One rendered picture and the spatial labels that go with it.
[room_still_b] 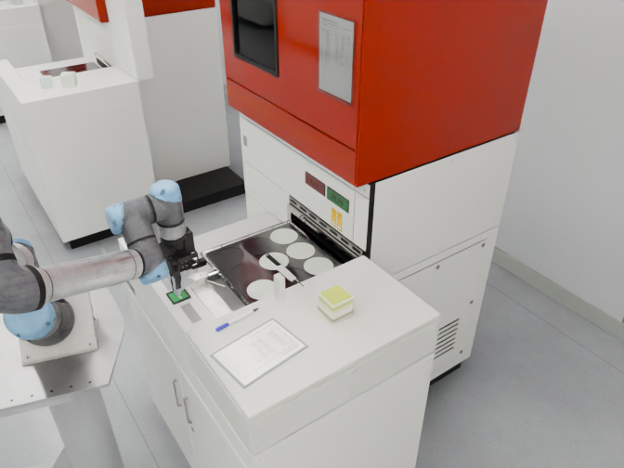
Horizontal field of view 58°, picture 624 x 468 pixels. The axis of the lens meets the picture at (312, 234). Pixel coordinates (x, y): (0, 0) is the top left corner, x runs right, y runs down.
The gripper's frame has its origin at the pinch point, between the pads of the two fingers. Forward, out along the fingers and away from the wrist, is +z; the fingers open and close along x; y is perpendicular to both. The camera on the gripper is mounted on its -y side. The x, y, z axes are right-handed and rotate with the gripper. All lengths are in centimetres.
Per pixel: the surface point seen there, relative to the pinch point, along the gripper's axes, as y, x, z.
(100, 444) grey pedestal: -31, 11, 59
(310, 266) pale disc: 45.3, -3.9, 7.6
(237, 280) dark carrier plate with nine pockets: 21.7, 3.4, 7.6
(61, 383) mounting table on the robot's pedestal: -35.8, 0.5, 15.7
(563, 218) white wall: 207, 1, 49
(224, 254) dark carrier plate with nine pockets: 24.9, 18.7, 7.7
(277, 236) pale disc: 45.7, 17.9, 7.6
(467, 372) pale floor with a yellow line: 127, -17, 97
